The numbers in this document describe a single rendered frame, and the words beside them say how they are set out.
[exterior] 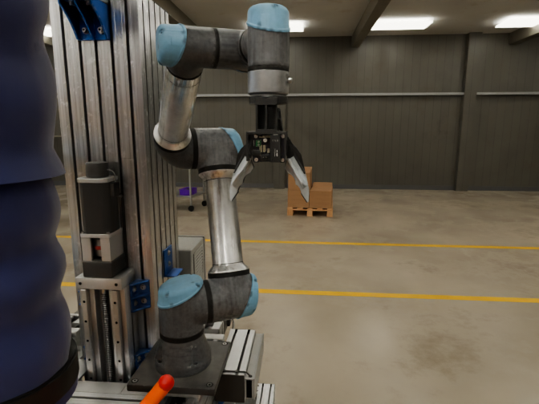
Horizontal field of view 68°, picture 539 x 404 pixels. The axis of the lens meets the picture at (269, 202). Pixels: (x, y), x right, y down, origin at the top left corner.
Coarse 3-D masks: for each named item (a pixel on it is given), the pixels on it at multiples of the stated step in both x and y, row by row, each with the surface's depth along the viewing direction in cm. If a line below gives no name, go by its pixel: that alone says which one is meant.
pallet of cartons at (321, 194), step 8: (288, 184) 755; (320, 184) 826; (328, 184) 826; (288, 192) 757; (296, 192) 755; (312, 192) 750; (320, 192) 747; (328, 192) 744; (288, 200) 760; (296, 200) 758; (304, 200) 755; (312, 200) 752; (320, 200) 749; (328, 200) 747; (288, 208) 759; (296, 208) 759; (304, 208) 759; (312, 208) 752; (320, 208) 750; (328, 208) 748; (328, 216) 751
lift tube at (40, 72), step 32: (0, 0) 45; (32, 0) 49; (0, 32) 46; (32, 32) 50; (0, 64) 46; (32, 64) 50; (0, 96) 46; (32, 96) 49; (0, 128) 46; (32, 128) 50; (0, 160) 47; (32, 160) 51
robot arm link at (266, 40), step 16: (256, 16) 68; (272, 16) 67; (288, 16) 69; (256, 32) 68; (272, 32) 67; (288, 32) 70; (256, 48) 68; (272, 48) 68; (288, 48) 70; (256, 64) 69; (272, 64) 68; (288, 64) 71
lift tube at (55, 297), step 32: (0, 192) 48; (32, 192) 52; (0, 224) 48; (32, 224) 52; (0, 256) 49; (32, 256) 53; (64, 256) 61; (0, 288) 49; (32, 288) 52; (0, 320) 50; (32, 320) 54; (64, 320) 59; (0, 352) 50; (32, 352) 53; (64, 352) 59; (0, 384) 50; (32, 384) 53
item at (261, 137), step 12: (252, 96) 71; (276, 96) 70; (264, 108) 71; (276, 108) 70; (264, 120) 71; (276, 120) 70; (252, 132) 69; (264, 132) 69; (276, 132) 69; (252, 144) 75; (264, 144) 71; (276, 144) 70; (264, 156) 71; (276, 156) 70
